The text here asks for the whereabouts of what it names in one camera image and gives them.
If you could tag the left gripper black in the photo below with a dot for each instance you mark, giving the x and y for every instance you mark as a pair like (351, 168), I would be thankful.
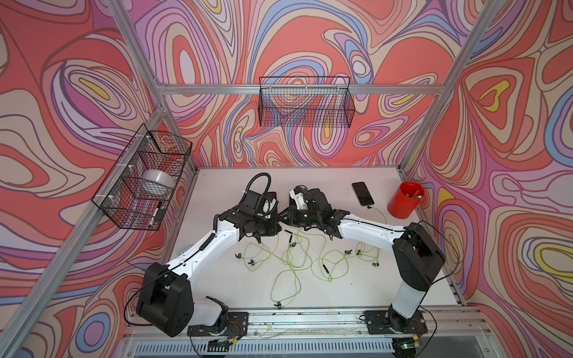
(273, 230)

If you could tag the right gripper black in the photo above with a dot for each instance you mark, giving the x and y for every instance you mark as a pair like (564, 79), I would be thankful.
(291, 214)

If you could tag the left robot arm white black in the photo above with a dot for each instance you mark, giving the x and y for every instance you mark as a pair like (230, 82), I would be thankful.
(166, 300)

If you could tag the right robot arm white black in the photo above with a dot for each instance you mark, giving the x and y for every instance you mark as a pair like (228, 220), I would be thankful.
(418, 258)

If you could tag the red cylindrical cup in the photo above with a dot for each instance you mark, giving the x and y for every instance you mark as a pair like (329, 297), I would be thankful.
(406, 199)

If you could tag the white tape roll in basket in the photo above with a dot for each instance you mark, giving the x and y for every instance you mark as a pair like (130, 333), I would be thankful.
(157, 182)

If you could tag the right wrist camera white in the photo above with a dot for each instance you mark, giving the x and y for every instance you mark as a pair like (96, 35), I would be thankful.
(297, 195)

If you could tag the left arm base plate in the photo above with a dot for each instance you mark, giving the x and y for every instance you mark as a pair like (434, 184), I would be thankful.
(229, 325)

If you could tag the black wire basket on back wall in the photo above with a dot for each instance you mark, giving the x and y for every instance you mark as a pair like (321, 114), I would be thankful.
(298, 101)

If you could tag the black wire basket on wall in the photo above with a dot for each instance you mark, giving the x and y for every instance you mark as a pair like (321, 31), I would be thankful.
(138, 192)
(298, 101)

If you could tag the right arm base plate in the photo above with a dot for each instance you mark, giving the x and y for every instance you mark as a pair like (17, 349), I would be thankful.
(384, 322)

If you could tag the black wire basket on left wall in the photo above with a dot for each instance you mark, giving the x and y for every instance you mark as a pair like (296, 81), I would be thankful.
(138, 192)

